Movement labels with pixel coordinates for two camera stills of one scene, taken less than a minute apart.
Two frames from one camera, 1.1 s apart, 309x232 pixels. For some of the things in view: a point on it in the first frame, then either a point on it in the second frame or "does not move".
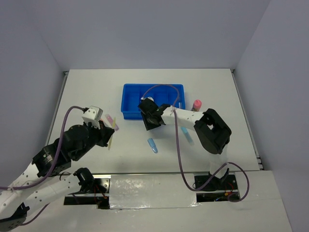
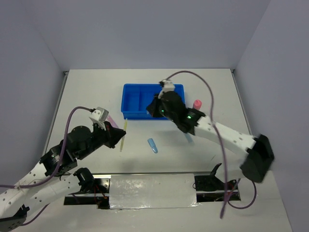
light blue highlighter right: x=188 y=136 does not move
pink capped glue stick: x=197 y=104 does not move
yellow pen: x=111 y=137 to x=122 y=143
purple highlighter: x=109 y=118 does not move
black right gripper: x=148 y=126 to x=152 y=108
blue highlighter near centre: x=152 y=145 does not move
